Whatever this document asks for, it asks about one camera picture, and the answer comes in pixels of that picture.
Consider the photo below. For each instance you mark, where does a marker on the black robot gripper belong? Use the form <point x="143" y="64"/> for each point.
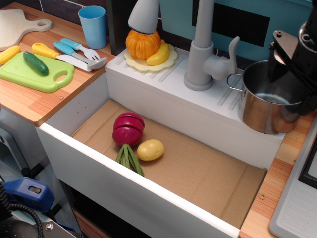
<point x="299" y="56"/>

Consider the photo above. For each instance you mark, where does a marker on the stainless steel pot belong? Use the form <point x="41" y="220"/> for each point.
<point x="265" y="106"/>

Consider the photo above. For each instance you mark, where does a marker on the white toy sink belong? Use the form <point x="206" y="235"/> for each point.
<point x="210" y="117"/>

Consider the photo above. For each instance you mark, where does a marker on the grey toy faucet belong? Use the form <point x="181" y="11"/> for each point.
<point x="203" y="65"/>

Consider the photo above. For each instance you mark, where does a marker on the brown cardboard sheet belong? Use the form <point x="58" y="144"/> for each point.
<point x="212" y="180"/>

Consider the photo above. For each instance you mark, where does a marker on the white toy stove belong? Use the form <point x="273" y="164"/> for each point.
<point x="296" y="213"/>

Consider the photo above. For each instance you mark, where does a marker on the yellow toy banana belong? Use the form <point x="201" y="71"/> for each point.
<point x="160" y="56"/>

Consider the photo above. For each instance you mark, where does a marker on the yellow toy potato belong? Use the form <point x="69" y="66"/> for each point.
<point x="150" y="150"/>

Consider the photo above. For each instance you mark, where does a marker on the orange toy pumpkin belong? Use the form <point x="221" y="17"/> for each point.
<point x="142" y="46"/>

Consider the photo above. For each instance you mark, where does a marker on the pale yellow toy plate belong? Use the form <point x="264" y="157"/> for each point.
<point x="141" y="64"/>

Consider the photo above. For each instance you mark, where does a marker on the red toy beet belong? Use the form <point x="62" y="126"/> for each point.
<point x="127" y="132"/>

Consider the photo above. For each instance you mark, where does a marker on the blue plastic cup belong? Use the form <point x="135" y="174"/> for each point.
<point x="93" y="22"/>

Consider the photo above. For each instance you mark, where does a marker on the green toy cucumber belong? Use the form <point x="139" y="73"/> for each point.
<point x="35" y="63"/>

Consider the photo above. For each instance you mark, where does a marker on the green plastic cutting board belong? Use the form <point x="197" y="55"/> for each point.
<point x="18" y="71"/>

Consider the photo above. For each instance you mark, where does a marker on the yellow toy corn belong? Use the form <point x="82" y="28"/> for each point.
<point x="8" y="54"/>

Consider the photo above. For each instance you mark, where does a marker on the blue clamp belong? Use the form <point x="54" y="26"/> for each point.
<point x="30" y="193"/>

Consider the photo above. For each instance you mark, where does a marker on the wooden cutting board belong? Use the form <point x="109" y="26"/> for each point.
<point x="14" y="26"/>

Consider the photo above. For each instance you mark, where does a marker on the blue handled toy fork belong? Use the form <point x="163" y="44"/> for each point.
<point x="89" y="53"/>

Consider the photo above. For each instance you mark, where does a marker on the yellow handled toy knife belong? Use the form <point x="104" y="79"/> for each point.
<point x="43" y="50"/>

